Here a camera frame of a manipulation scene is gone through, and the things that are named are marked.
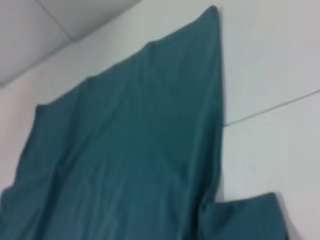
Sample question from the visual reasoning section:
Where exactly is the teal blue printed T-shirt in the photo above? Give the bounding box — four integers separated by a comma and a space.
0, 5, 290, 240

